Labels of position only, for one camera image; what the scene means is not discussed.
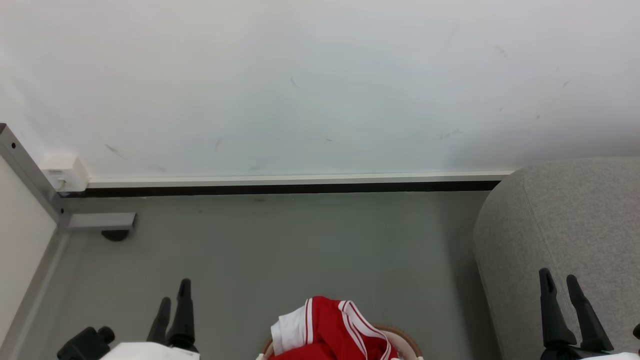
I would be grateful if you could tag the grey metal partition frame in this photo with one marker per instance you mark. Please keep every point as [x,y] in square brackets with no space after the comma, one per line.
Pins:
[30,175]

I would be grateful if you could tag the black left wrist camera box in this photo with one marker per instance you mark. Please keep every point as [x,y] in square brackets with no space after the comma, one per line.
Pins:
[85,344]

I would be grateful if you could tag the beige partition panel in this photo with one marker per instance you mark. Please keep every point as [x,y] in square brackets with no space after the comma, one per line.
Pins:
[20,240]

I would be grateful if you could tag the black partition foot pad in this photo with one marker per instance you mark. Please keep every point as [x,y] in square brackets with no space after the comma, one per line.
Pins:
[115,235]

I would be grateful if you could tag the white laundry basket brown rim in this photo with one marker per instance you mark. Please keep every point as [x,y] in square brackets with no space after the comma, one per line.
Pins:
[406,345]

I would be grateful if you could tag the grey fabric sofa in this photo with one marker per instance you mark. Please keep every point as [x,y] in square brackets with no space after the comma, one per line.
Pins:
[560,225]

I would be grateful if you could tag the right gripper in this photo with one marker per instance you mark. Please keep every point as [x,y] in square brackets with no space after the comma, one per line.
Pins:
[575,354]

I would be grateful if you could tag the white wall socket box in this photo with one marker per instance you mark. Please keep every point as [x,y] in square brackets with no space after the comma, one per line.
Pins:
[65,172]

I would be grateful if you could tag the red white-striped garment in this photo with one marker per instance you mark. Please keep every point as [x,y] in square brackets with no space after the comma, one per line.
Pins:
[332,327]

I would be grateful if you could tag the white and black baseboard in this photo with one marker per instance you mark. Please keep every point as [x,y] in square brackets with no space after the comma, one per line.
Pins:
[300,184]

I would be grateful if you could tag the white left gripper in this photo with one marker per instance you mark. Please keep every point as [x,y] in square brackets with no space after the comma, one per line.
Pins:
[150,352]

